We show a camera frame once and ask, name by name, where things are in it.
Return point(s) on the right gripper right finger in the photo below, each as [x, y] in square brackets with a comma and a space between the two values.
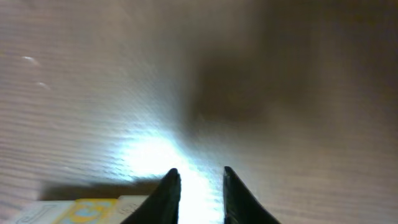
[240, 206]

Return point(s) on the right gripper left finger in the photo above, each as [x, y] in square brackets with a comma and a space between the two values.
[161, 206]

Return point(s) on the green Z letter block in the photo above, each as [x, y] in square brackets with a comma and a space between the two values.
[87, 211]

